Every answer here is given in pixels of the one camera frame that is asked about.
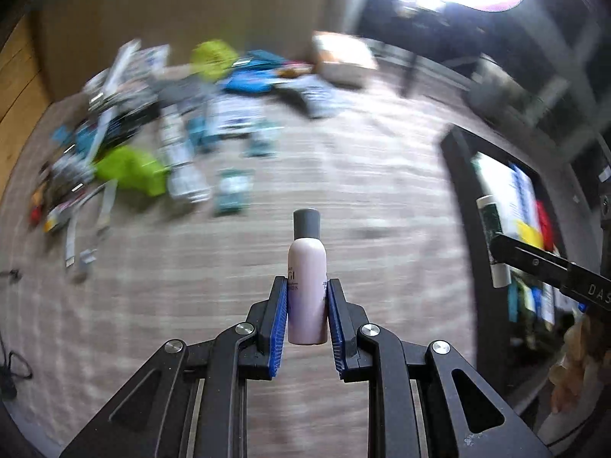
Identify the green Mentholatum lip balm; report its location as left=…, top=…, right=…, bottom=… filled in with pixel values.
left=475, top=193, right=513, bottom=290

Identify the pink bottle grey cap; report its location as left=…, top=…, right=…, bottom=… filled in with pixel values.
left=287, top=208, right=327, bottom=345

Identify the green mint candy packet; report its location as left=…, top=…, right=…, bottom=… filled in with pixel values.
left=214, top=169, right=254, bottom=215

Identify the person's right hand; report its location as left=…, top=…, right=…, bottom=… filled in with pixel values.
left=548, top=314, right=610, bottom=414

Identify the black tray bin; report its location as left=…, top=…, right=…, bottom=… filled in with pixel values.
left=438, top=123, right=593, bottom=392

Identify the lime green tube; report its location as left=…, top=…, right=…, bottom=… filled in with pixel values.
left=95, top=145, right=167, bottom=197

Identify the grey T3 sachet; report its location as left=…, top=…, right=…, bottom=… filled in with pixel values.
left=275, top=74, right=342, bottom=119

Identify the white blue label card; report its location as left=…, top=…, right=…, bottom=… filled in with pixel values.
left=206, top=93, right=264, bottom=137

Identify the cardboard parcel box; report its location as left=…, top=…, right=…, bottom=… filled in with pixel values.
left=312, top=31, right=378, bottom=88

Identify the blue snack packet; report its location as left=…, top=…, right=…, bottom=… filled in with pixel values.
left=221, top=69, right=278, bottom=94

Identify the wooden board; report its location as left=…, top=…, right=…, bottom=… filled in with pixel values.
left=0, top=15, right=51, bottom=194

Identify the black floor cable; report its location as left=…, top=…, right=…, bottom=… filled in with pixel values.
left=0, top=333, right=34, bottom=402

